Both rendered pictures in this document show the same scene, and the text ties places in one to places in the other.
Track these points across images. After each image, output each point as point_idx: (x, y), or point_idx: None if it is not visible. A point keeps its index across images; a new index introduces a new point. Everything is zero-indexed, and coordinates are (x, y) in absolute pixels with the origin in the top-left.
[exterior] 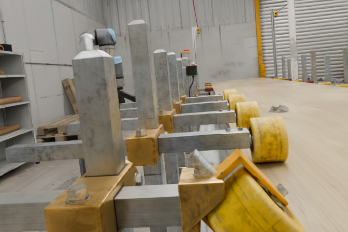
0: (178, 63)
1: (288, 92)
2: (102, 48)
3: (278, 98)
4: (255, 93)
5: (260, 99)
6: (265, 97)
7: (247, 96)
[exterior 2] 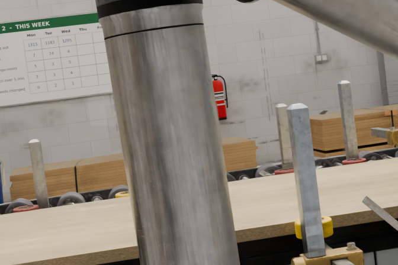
0: None
1: (294, 190)
2: (202, 22)
3: (392, 183)
4: (269, 205)
5: (388, 189)
6: (353, 191)
7: (321, 202)
